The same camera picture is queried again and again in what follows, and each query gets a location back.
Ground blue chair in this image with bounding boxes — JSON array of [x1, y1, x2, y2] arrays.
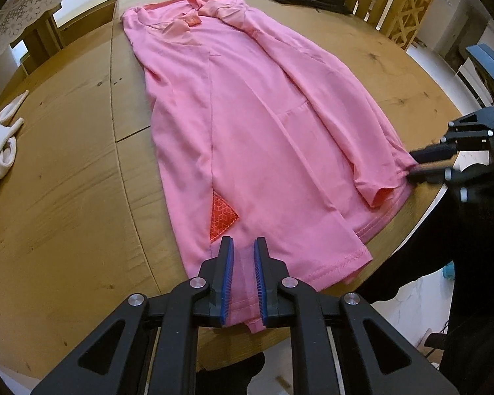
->
[[457, 43, 494, 110]]

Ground wooden cabinet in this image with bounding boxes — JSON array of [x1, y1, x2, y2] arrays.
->
[[10, 0, 120, 77]]

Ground person's black clothed body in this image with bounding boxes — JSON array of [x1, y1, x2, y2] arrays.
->
[[346, 181, 494, 395]]

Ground white lace tablecloth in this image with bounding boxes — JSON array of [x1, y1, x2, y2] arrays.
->
[[0, 0, 127, 72]]

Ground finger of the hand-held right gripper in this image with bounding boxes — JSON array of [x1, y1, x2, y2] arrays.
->
[[409, 107, 494, 164], [407, 160, 494, 203]]

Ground wooden slatted fence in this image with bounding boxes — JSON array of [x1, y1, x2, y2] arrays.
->
[[226, 0, 435, 52]]

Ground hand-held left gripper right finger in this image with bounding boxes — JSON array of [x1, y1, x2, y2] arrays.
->
[[253, 236, 457, 395]]

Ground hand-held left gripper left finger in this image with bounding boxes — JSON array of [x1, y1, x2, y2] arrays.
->
[[31, 236, 234, 395]]

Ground pink shirt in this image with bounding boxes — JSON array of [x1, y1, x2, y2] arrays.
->
[[121, 0, 416, 335]]

